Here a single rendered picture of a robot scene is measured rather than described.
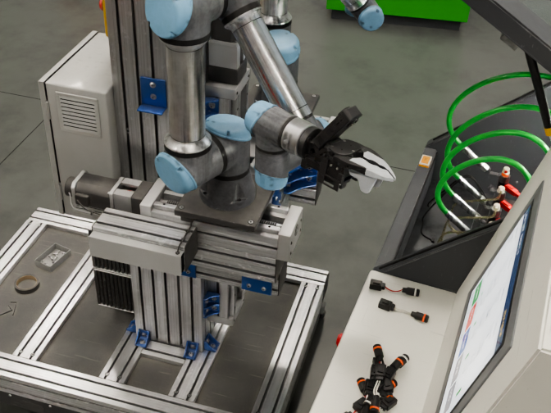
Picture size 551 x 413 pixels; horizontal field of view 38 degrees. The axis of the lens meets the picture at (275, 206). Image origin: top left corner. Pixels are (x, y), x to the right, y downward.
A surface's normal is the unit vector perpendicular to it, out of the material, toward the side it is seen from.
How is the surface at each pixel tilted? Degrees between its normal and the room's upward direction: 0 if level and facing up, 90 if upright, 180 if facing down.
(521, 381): 90
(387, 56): 0
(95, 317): 0
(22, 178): 0
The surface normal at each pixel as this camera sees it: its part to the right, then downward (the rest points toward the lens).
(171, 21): -0.65, 0.33
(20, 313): 0.04, -0.79
